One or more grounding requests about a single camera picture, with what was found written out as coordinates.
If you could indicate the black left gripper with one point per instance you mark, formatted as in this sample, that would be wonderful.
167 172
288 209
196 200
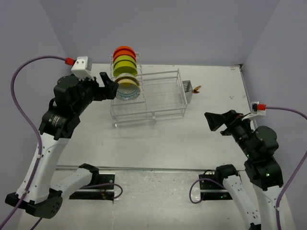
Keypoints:
109 92

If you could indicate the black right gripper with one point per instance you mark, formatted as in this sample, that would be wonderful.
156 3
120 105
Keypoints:
216 120

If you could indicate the yellow sun blue pattern bowl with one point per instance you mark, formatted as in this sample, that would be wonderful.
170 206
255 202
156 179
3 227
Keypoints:
128 91

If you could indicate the floral leaf pattern bowl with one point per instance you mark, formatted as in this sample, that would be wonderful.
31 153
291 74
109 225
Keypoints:
126 80

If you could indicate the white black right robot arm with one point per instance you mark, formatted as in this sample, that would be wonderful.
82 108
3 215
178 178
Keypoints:
261 167

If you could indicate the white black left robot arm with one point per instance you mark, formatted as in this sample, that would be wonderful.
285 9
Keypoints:
37 195

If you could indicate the front lime green bowl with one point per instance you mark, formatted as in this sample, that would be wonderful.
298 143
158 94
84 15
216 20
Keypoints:
125 68

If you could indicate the lime green bowl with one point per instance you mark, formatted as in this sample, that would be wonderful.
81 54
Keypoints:
125 68
124 60

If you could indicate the rear lime green bowl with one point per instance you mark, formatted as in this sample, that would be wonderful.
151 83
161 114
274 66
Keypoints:
124 60

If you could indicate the orange bowl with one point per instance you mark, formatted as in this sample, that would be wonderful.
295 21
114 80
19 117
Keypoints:
124 53

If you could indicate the gold utensil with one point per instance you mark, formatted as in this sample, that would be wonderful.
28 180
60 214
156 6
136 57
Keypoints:
196 90

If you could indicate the red bowl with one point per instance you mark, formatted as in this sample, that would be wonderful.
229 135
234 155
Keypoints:
124 48

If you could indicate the grey cutlery holder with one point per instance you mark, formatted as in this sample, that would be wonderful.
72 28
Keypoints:
187 89

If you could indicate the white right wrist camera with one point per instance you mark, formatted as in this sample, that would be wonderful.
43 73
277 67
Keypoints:
257 110

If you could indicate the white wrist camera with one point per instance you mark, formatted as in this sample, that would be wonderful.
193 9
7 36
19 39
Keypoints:
82 68
257 110

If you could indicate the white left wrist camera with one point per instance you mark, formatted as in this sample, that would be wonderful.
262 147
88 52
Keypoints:
82 68

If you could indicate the white wire dish rack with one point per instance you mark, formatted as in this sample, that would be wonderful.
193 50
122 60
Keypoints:
162 95

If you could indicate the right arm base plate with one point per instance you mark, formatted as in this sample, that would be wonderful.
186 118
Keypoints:
210 190

